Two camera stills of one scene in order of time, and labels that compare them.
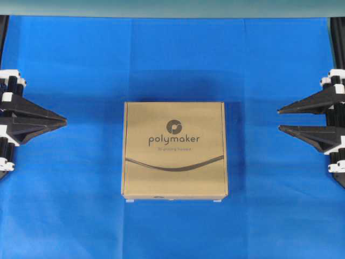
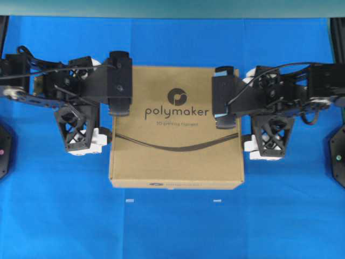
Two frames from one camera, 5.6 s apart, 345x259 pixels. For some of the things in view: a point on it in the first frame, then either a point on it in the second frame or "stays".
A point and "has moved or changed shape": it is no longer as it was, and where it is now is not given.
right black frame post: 337,28 stays
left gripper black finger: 21,108 -> 119,59
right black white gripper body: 336,79 -> 271,97
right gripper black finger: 324,138 -> 225,120
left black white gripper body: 11,85 -> 78,89
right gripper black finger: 318,103 -> 224,72
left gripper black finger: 22,131 -> 120,106
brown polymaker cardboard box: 174,150 has moved or changed shape
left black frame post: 4,29 stays
